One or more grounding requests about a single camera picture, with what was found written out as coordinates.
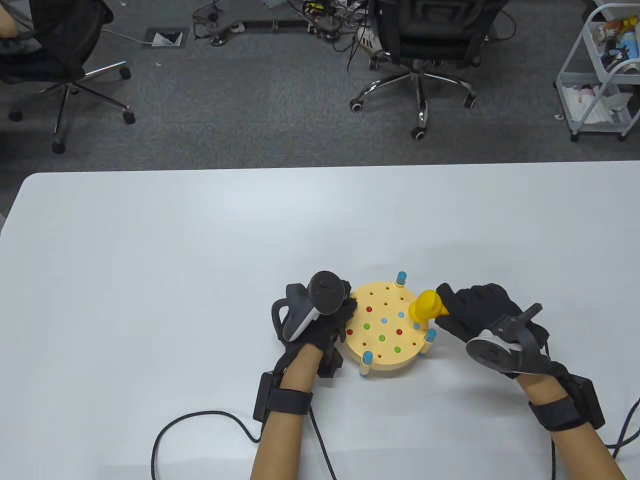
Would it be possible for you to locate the person's left hand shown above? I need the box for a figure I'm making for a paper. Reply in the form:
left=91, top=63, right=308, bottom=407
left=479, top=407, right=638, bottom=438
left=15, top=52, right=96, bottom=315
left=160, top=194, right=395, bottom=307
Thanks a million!
left=279, top=281, right=359, bottom=379

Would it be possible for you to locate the person's right hand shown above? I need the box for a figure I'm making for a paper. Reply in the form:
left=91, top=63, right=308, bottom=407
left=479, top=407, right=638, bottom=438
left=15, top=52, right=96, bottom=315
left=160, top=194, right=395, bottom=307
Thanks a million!
left=435, top=283, right=569, bottom=381

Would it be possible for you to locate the grey tracking controller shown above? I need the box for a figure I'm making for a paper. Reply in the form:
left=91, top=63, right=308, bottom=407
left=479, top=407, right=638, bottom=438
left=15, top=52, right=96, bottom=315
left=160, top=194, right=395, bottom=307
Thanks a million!
left=466, top=302, right=551, bottom=378
left=271, top=271, right=345, bottom=343

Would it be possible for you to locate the yellow toy hammer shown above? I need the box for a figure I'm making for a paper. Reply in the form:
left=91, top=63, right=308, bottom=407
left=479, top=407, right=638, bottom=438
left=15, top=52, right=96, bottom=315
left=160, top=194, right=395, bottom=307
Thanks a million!
left=409, top=290, right=450, bottom=331

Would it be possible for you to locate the yellow round tap bench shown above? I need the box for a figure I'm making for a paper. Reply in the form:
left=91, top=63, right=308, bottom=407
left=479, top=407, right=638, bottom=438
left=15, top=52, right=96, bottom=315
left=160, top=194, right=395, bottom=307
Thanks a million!
left=345, top=271, right=437, bottom=379

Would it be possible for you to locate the person's right forearm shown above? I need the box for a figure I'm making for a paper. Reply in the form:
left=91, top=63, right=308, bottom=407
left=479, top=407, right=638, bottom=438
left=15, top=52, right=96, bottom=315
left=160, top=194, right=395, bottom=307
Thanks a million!
left=515, top=372, right=626, bottom=480

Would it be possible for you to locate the person's left forearm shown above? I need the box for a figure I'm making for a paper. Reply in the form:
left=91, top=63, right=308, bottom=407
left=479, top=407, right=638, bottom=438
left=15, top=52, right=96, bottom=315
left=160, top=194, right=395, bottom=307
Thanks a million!
left=250, top=345, right=325, bottom=480

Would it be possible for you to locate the white crumpled cloth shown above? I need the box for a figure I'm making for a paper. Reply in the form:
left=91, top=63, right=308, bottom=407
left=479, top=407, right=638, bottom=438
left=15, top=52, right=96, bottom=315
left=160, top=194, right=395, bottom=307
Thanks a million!
left=562, top=84, right=632, bottom=125

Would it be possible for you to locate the black mesh office chair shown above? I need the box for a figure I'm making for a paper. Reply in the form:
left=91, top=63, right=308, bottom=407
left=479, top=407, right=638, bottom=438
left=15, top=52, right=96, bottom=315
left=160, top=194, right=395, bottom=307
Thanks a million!
left=350, top=0, right=512, bottom=141

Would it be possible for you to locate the pile of colourful toys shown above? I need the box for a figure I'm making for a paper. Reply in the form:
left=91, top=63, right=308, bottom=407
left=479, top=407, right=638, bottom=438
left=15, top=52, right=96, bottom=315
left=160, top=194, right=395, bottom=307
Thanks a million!
left=592, top=15, right=640, bottom=73

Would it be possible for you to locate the floor outlet box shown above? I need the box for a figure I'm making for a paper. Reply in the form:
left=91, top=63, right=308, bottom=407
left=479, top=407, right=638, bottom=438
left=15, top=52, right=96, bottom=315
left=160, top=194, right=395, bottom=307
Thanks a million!
left=144, top=27, right=190, bottom=49

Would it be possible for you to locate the black chrome office chair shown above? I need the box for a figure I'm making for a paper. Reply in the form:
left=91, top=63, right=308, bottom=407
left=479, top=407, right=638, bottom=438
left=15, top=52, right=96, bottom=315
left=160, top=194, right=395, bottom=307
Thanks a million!
left=0, top=0, right=137, bottom=154

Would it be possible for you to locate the black wrist strap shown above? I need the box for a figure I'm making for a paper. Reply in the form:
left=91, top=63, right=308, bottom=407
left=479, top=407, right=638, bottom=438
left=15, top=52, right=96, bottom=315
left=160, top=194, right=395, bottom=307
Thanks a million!
left=527, top=377, right=606, bottom=432
left=253, top=372, right=315, bottom=423

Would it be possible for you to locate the black cable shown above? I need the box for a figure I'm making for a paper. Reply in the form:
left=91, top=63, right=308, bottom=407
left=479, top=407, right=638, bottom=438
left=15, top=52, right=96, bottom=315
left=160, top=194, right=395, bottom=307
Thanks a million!
left=151, top=410, right=338, bottom=480
left=550, top=397, right=640, bottom=480

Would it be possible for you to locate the white wire cart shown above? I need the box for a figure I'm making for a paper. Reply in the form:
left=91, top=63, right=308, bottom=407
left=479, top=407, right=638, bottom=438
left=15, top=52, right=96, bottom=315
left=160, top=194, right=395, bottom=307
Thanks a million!
left=554, top=4, right=640, bottom=142

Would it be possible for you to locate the tangle of black cables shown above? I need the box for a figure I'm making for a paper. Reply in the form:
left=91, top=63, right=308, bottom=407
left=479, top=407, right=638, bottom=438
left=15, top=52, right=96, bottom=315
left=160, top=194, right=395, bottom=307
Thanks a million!
left=192, top=0, right=383, bottom=71

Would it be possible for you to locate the white floor cable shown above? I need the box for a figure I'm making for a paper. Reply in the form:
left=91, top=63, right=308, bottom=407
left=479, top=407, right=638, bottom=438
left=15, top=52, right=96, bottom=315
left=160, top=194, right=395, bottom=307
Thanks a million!
left=101, top=29, right=151, bottom=47

